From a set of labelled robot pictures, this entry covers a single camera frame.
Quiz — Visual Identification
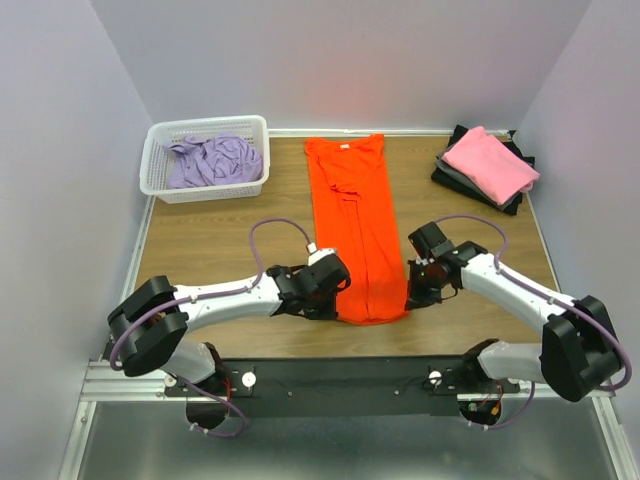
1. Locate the orange t-shirt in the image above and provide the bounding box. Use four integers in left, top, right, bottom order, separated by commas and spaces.
305, 134, 407, 326

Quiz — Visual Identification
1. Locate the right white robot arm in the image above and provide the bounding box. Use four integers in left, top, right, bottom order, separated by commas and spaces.
406, 222, 631, 402

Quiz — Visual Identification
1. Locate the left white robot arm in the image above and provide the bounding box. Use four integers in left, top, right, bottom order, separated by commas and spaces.
107, 249, 351, 395

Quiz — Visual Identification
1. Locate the black folded t-shirt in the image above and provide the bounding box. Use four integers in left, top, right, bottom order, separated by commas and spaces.
430, 123, 537, 218

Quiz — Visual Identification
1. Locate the grey folded t-shirt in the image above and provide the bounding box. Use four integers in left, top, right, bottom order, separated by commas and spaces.
431, 155, 523, 216

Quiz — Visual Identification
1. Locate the pink folded t-shirt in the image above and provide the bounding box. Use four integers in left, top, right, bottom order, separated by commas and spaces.
442, 126, 540, 205

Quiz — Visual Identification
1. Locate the purple t-shirt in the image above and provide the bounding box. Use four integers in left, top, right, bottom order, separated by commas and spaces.
165, 133, 263, 189

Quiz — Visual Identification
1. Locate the white plastic basket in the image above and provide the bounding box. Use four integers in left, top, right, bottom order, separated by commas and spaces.
140, 115, 270, 204

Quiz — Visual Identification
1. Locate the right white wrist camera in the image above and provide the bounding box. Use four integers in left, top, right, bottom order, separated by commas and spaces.
408, 257, 435, 268

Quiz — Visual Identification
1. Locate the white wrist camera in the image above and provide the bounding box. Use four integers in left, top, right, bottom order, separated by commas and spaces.
306, 242, 337, 266
408, 257, 435, 268

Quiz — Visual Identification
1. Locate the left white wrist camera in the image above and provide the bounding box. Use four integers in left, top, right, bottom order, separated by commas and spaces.
306, 242, 337, 266

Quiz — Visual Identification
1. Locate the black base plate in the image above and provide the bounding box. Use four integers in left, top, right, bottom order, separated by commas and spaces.
164, 355, 521, 431

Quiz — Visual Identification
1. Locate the aluminium frame rail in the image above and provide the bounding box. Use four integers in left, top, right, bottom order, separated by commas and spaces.
57, 355, 640, 480

